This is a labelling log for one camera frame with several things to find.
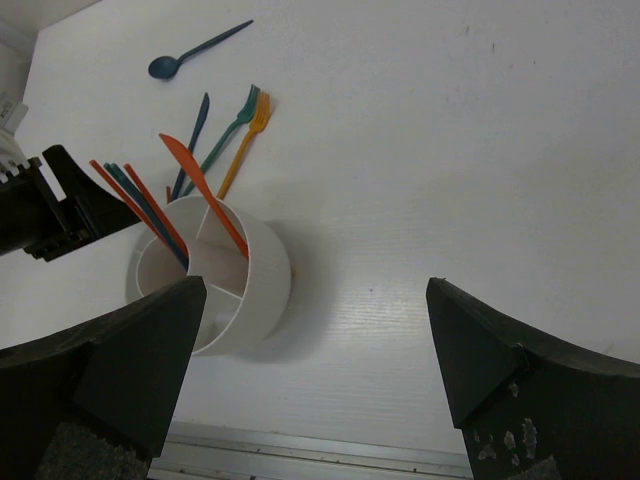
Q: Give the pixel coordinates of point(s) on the white divided round container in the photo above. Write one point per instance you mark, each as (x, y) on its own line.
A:
(246, 296)

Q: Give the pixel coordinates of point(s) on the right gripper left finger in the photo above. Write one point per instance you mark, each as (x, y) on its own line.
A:
(95, 401)

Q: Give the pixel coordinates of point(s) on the teal plastic fork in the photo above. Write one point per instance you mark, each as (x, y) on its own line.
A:
(244, 116)

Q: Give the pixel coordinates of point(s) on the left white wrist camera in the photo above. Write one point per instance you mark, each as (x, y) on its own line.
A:
(14, 72)

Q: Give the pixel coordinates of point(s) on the dark blue plastic spoon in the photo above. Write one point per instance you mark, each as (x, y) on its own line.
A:
(166, 67)

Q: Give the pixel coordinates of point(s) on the orange-yellow plastic fork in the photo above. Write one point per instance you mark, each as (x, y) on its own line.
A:
(257, 125)

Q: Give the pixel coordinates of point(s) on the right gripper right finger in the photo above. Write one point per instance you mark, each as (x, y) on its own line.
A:
(530, 405)

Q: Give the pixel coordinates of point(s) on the dark teal chopstick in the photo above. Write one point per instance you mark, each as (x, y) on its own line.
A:
(166, 236)

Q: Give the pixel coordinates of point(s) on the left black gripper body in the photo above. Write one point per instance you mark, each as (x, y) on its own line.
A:
(35, 221)

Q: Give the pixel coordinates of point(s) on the orange plastic knife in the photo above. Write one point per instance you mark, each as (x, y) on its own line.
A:
(188, 163)

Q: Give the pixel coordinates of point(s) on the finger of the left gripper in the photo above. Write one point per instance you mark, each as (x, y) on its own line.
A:
(92, 211)

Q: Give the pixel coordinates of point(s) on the aluminium frame rail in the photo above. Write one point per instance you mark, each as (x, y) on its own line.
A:
(194, 451)

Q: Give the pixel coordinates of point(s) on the dark blue plastic knife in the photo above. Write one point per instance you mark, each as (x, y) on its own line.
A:
(200, 121)

